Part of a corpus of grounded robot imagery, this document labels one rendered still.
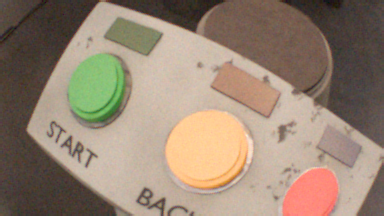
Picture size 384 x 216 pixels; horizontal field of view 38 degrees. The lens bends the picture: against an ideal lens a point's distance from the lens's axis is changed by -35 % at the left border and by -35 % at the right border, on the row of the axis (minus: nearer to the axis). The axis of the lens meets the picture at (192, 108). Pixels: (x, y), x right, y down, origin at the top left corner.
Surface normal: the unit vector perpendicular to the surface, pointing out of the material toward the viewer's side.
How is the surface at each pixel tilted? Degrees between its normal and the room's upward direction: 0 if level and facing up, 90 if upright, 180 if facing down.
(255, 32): 0
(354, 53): 0
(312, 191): 20
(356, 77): 0
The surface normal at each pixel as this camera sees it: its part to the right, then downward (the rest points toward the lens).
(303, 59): 0.00, -0.61
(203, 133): -0.18, -0.34
